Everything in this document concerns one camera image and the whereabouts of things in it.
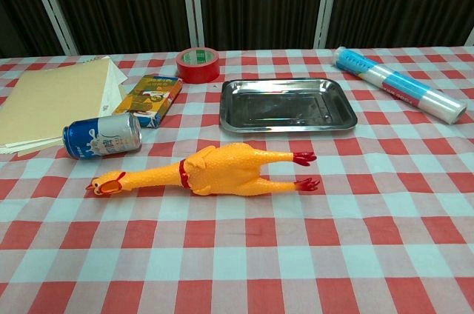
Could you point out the orange rubber chicken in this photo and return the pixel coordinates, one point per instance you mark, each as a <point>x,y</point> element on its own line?
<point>222,169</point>

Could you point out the rectangular metal tray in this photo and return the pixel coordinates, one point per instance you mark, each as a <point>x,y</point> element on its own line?
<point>289,106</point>

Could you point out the red tape roll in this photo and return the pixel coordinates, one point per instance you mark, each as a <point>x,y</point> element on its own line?
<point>196,71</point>

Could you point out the colourful printed card box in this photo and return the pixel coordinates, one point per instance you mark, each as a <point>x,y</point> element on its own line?
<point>148,101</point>

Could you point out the red white checkered tablecloth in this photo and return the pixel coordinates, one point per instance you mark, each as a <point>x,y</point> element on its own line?
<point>237,254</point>

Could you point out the blue white drink can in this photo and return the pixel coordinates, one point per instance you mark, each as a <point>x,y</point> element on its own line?
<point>103,136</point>

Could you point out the dark brown curtain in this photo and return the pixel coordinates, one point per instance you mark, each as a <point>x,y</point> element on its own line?
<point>259,3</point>

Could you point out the blue white plastic wrap roll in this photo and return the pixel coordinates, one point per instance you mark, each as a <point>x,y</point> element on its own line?
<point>400,84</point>

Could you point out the beige paper stack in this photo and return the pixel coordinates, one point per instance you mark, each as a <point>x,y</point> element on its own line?
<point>48,103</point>

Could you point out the white frame post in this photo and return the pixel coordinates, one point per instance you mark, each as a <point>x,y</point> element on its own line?
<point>191,3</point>
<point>327,3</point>
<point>52,9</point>

